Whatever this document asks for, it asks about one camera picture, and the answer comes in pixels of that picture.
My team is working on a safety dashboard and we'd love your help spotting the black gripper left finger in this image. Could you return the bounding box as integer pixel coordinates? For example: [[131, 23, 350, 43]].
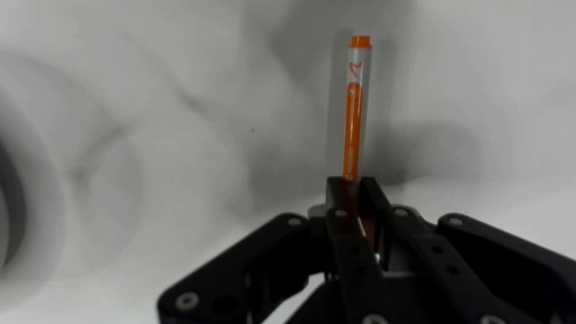
[[156, 176, 390, 324]]

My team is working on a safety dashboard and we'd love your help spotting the orange and white marker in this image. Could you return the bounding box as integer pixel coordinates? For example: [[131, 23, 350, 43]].
[[340, 34, 379, 248]]

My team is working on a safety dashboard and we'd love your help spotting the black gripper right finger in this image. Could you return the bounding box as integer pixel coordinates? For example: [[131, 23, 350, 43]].
[[359, 178, 576, 324]]

